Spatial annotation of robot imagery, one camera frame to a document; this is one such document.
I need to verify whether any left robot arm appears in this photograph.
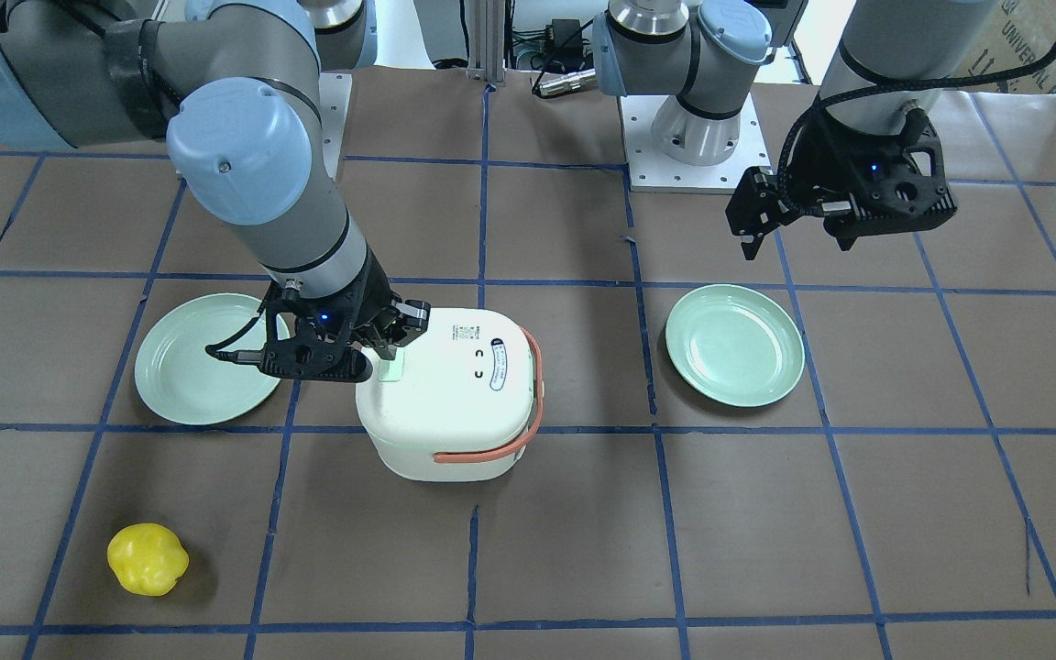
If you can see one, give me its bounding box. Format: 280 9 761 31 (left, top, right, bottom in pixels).
592 1 995 260

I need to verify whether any white rice cooker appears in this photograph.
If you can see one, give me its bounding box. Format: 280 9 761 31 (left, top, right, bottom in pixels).
355 308 544 483

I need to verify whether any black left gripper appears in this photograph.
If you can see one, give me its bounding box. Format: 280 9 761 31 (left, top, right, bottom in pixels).
725 105 957 260

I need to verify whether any green plate near left arm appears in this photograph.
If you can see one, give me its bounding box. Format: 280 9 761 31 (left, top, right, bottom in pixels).
664 284 805 408

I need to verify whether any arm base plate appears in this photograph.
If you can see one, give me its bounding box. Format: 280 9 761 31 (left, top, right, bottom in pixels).
619 95 771 193
319 71 353 181

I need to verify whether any green plate near right arm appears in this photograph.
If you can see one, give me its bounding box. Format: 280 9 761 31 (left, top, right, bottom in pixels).
134 293 281 425

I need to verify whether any yellow lemon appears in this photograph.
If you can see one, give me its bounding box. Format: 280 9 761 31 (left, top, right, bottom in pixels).
106 522 190 597

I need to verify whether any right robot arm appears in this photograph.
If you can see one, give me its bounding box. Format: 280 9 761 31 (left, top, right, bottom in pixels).
0 1 431 383

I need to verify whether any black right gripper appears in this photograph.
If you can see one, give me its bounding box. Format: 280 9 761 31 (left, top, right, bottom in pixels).
205 266 432 382

